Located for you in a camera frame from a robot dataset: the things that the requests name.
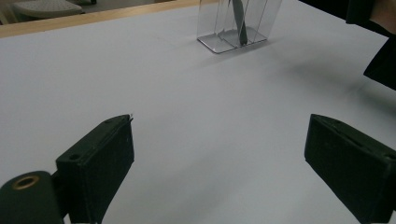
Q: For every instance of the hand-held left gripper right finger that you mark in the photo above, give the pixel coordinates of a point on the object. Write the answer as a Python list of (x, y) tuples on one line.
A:
[(351, 161)]

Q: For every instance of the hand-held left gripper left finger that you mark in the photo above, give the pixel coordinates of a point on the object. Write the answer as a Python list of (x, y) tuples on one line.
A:
[(96, 161)]

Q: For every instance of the black pencil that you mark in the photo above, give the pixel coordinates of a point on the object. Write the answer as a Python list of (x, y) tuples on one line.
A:
[(243, 35)]

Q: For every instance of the black makeup brush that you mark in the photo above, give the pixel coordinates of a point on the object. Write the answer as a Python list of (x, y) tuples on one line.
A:
[(237, 12)]

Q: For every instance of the clear acrylic organizer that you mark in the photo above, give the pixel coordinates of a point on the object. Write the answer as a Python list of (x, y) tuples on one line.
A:
[(214, 31)]

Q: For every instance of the black curtain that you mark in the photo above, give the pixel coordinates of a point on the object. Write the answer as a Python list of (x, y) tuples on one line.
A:
[(323, 6)]

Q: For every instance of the white table sheet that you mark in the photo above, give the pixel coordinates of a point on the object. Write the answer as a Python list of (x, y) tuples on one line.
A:
[(186, 109)]

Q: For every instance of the wooden table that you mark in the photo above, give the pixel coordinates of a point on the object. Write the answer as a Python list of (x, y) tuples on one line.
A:
[(62, 24)]

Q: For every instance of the white chair base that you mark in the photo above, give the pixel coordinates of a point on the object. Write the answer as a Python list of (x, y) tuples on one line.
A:
[(46, 6)]

